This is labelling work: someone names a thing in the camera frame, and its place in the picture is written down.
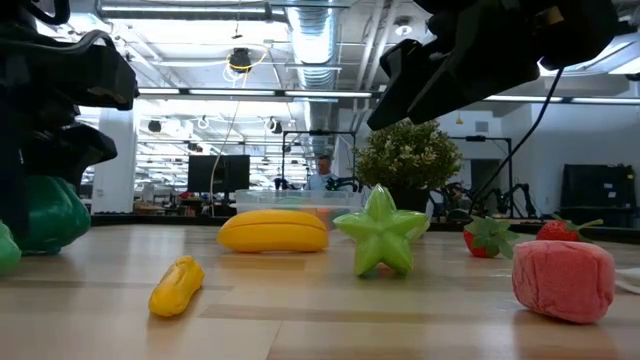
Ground yellow toy banana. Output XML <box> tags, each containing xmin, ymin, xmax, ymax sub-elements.
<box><xmin>216</xmin><ymin>208</ymin><xmax>330</xmax><ymax>254</ymax></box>

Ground white building pillar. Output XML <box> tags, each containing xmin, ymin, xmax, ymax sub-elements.
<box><xmin>91</xmin><ymin>107</ymin><xmax>139</xmax><ymax>215</ymax></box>

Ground large pink plush cube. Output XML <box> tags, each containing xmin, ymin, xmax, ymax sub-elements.
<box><xmin>511</xmin><ymin>239</ymin><xmax>617</xmax><ymax>325</ymax></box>

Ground small yellow toy pepper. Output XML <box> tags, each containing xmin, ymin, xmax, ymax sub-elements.
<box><xmin>148</xmin><ymin>255</ymin><xmax>206</xmax><ymax>318</ymax></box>

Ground long ceiling light bar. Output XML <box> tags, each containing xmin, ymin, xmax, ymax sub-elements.
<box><xmin>137</xmin><ymin>87</ymin><xmax>374</xmax><ymax>99</ymax></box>
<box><xmin>482</xmin><ymin>94</ymin><xmax>640</xmax><ymax>106</ymax></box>

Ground person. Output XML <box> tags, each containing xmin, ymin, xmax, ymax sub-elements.
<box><xmin>304</xmin><ymin>154</ymin><xmax>341</xmax><ymax>191</ymax></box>

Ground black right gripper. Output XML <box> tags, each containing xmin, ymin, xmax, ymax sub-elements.
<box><xmin>367</xmin><ymin>0</ymin><xmax>551</xmax><ymax>130</ymax></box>

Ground clear plastic tupperware container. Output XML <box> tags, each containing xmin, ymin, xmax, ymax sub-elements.
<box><xmin>234</xmin><ymin>188</ymin><xmax>365</xmax><ymax>232</ymax></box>

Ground black background robot arms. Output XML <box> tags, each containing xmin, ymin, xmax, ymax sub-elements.
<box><xmin>432</xmin><ymin>182</ymin><xmax>540</xmax><ymax>221</ymax></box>

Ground light green toy starfruit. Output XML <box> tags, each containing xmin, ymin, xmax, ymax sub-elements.
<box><xmin>333</xmin><ymin>183</ymin><xmax>431</xmax><ymax>278</ymax></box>

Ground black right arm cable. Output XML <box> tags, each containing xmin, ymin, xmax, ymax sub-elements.
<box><xmin>468</xmin><ymin>67</ymin><xmax>565</xmax><ymax>204</ymax></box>

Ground silver ventilation duct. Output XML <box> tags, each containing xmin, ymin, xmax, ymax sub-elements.
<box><xmin>284</xmin><ymin>0</ymin><xmax>346</xmax><ymax>156</ymax></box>

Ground black metal stand frame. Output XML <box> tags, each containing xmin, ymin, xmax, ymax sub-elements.
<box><xmin>449</xmin><ymin>135</ymin><xmax>514</xmax><ymax>217</ymax></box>
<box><xmin>281</xmin><ymin>129</ymin><xmax>357</xmax><ymax>192</ymax></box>

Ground dark green toy bell pepper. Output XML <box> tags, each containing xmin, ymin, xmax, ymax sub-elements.
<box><xmin>17</xmin><ymin>174</ymin><xmax>92</xmax><ymax>256</ymax></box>

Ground yellow coiled ceiling cable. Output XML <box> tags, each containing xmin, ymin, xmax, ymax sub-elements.
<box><xmin>223</xmin><ymin>43</ymin><xmax>271</xmax><ymax>84</ymax></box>

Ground black storage cabinet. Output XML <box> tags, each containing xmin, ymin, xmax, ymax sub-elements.
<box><xmin>559</xmin><ymin>163</ymin><xmax>639</xmax><ymax>229</ymax></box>

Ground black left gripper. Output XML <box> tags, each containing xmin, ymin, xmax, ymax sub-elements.
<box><xmin>0</xmin><ymin>30</ymin><xmax>140</xmax><ymax>236</ymax></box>

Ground green toy cucumber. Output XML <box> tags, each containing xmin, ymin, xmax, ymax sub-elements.
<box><xmin>0</xmin><ymin>219</ymin><xmax>23</xmax><ymax>276</ymax></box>

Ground red toy strawberry green leaves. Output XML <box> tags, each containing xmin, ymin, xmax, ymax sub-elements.
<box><xmin>536</xmin><ymin>214</ymin><xmax>605</xmax><ymax>243</ymax></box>
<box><xmin>462</xmin><ymin>215</ymin><xmax>521</xmax><ymax>260</ymax></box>

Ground black computer monitor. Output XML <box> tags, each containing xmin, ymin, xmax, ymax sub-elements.
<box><xmin>187</xmin><ymin>154</ymin><xmax>251</xmax><ymax>195</ymax></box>

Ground black hanging ceiling camera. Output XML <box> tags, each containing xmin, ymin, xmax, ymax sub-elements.
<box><xmin>228</xmin><ymin>47</ymin><xmax>254</xmax><ymax>71</ymax></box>

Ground artificial plant in black pot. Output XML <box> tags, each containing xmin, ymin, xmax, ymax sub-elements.
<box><xmin>353</xmin><ymin>119</ymin><xmax>464</xmax><ymax>214</ymax></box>

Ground cluttered background desk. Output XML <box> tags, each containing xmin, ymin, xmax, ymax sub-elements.
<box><xmin>132</xmin><ymin>192</ymin><xmax>236</xmax><ymax>217</ymax></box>

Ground white folded cloth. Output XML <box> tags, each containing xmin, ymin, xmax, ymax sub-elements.
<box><xmin>614</xmin><ymin>267</ymin><xmax>640</xmax><ymax>295</ymax></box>

